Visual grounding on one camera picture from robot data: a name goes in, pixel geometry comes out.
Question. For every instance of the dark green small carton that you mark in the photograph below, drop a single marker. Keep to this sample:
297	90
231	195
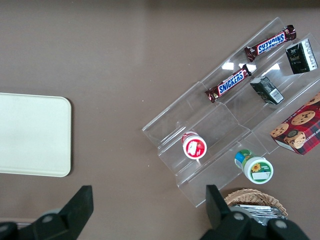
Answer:
267	90
301	57

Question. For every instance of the cream rectangular plastic tray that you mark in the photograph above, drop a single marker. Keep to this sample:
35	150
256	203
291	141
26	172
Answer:
32	135

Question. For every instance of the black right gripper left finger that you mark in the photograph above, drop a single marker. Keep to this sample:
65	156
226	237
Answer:
72	212

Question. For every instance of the aluminium foil tray stack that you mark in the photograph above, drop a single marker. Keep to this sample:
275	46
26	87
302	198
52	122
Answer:
260	212

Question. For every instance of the clear acrylic tiered stand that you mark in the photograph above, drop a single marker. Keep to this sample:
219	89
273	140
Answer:
220	125

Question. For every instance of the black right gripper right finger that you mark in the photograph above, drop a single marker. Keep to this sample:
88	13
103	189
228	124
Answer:
220	217

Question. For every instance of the Snickers chocolate bar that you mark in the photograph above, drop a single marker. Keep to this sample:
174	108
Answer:
271	43
231	83

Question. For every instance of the green lid yogurt cup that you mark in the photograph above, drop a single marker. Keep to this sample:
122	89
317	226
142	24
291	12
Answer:
257	170

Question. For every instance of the red lid yogurt cup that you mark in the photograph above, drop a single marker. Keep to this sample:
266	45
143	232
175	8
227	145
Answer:
194	147

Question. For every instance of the light wicker basket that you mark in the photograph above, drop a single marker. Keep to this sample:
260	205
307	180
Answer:
250	196

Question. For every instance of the red tartan cookie box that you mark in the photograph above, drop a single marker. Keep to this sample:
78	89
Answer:
300	130

